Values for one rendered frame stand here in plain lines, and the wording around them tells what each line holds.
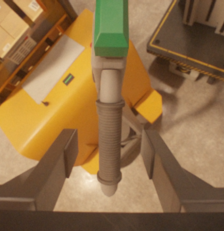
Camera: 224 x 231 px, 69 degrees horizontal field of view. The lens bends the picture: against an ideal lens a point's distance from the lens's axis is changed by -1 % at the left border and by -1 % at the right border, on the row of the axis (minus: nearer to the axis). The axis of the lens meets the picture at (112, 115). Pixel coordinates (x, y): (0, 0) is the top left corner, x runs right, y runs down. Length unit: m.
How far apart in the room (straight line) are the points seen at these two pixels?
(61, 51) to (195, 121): 1.22
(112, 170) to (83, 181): 1.49
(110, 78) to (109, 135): 0.08
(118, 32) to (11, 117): 0.89
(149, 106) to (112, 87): 1.05
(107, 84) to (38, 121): 0.71
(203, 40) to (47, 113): 1.25
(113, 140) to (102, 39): 0.13
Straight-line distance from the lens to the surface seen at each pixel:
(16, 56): 0.99
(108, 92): 0.21
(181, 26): 1.61
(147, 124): 1.29
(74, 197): 1.82
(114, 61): 0.22
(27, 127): 0.93
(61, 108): 0.85
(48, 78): 0.93
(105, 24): 0.19
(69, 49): 0.94
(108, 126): 0.22
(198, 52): 1.49
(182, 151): 1.58
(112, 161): 0.25
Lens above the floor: 1.56
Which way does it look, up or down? 70 degrees down
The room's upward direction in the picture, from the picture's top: 52 degrees counter-clockwise
